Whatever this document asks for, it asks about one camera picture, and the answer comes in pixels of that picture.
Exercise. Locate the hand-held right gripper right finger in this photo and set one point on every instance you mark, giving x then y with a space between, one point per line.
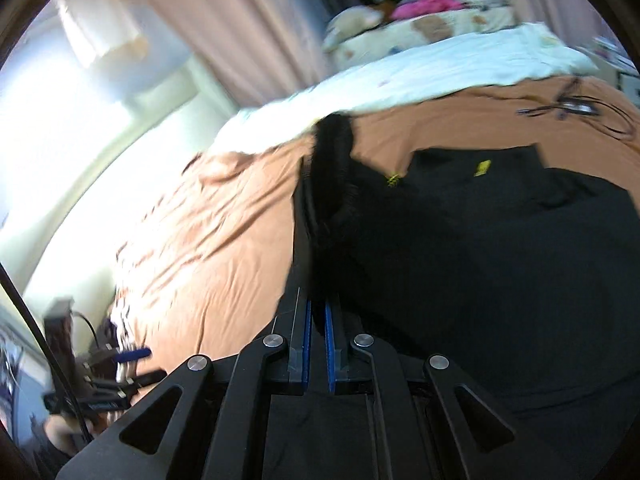
330 345

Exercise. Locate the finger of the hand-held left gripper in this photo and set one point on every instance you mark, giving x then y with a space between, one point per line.
132 355
145 380

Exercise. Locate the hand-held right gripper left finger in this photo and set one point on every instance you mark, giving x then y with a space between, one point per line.
306 345

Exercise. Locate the black garment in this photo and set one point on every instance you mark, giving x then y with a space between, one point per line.
475 260

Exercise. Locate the person's left forearm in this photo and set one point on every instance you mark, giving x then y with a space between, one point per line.
62 435

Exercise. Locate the brown blanket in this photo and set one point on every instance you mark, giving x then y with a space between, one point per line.
225 235

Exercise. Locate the white padded headboard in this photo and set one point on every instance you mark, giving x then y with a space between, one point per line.
100 170

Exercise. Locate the white blanket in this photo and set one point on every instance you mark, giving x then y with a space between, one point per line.
425 67

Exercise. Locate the cream plush toy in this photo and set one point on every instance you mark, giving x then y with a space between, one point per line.
350 27

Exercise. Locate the bear print cream bedding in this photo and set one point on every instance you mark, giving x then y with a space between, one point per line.
450 27

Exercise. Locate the dark brown plush toy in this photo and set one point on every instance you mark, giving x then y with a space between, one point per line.
386 9

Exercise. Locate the pink cloth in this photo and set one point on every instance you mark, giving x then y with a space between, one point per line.
430 7

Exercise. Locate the white nightstand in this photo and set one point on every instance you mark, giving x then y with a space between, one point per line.
629 80

